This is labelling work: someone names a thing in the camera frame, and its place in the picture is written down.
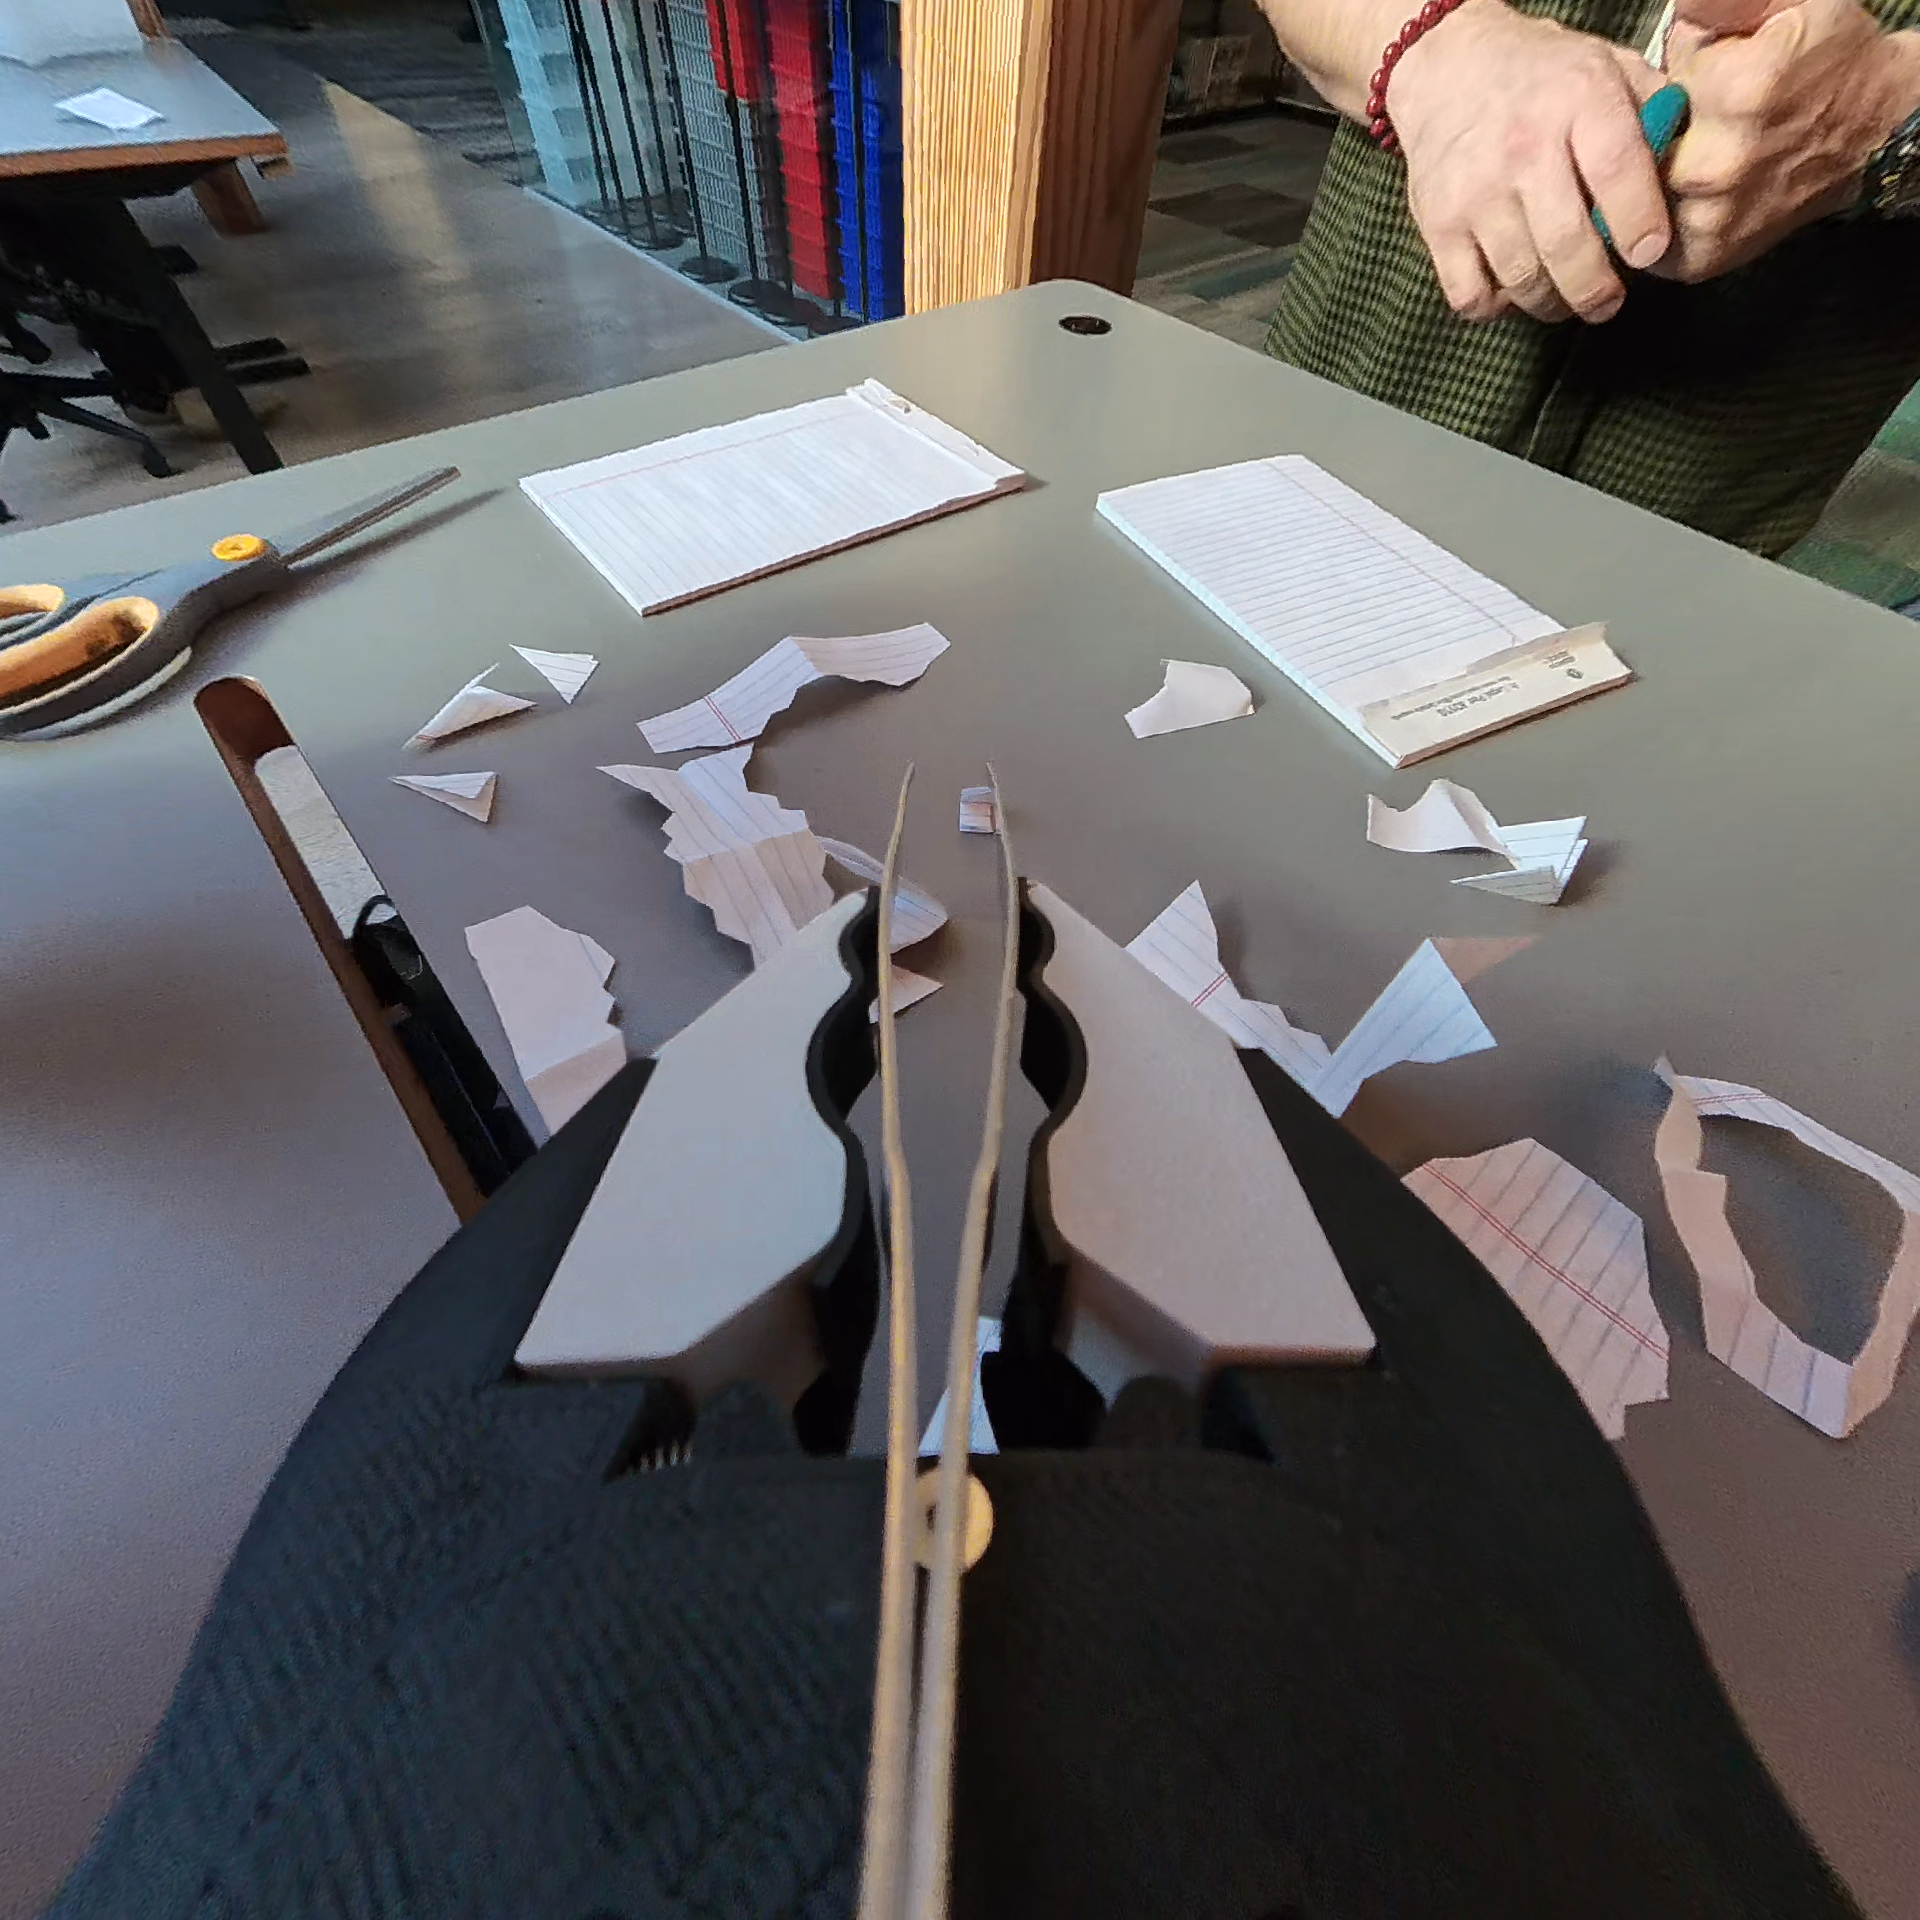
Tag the row of black stanchions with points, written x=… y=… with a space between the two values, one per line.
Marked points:
x=705 y=270

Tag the long metal tweezers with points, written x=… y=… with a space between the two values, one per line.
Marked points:
x=907 y=1724

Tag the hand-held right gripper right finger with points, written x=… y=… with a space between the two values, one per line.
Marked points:
x=1200 y=1200

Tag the small rectangular paper scrap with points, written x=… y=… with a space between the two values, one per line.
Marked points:
x=978 y=810

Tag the stack of coloured plastic crates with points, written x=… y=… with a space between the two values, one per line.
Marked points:
x=795 y=135

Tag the white paper sheet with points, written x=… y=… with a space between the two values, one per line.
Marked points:
x=107 y=108

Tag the grey side table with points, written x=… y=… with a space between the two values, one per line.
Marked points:
x=135 y=143

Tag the scattered lined paper scraps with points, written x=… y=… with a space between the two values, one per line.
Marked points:
x=734 y=856

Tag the wooden post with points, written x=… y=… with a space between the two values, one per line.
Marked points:
x=991 y=150

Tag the grey desk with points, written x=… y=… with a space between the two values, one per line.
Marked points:
x=150 y=1200

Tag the lined notepad brown backing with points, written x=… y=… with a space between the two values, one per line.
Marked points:
x=750 y=495

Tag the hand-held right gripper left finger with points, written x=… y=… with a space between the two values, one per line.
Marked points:
x=691 y=1200

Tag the lined notepad printed label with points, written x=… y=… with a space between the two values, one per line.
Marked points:
x=1320 y=587

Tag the grey orange scissors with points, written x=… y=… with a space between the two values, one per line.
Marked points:
x=194 y=592

